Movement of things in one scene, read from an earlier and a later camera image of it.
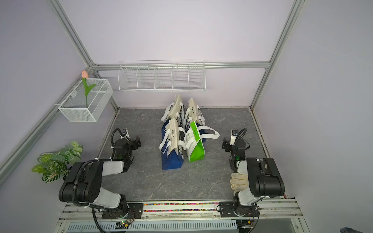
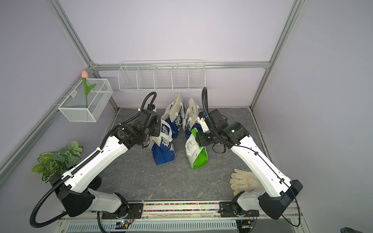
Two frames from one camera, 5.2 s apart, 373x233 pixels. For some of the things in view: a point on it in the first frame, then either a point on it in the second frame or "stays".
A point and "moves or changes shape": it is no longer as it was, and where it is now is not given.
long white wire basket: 162,75 stays
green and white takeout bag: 193,143 moves or changes shape
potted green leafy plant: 52,165 stays
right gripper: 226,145 -> 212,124
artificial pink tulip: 87,89 stays
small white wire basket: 74,107 stays
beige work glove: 239,181 stays
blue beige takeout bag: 172,145 moves or changes shape
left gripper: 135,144 -> 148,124
